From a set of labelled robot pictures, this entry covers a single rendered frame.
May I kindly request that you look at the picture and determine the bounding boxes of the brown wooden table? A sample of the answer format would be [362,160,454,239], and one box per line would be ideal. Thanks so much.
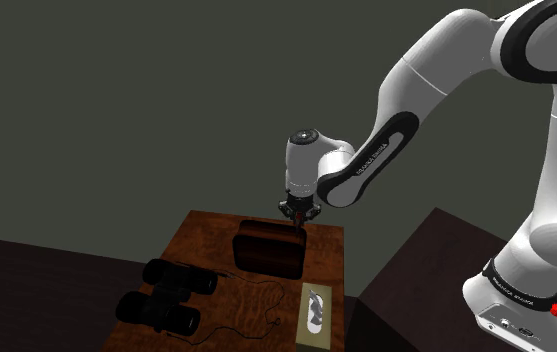
[100,209,346,352]

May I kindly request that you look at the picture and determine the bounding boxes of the dark wooden box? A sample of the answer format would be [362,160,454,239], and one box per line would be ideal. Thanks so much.
[231,219,308,281]

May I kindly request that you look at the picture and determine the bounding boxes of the black binoculars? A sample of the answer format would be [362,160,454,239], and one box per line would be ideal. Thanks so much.
[114,258,284,348]

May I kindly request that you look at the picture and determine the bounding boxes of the dark robot stand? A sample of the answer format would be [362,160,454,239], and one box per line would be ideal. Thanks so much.
[344,206,524,352]

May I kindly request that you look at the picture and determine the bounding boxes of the olive tissue box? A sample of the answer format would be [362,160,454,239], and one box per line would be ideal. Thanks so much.
[295,282,333,352]

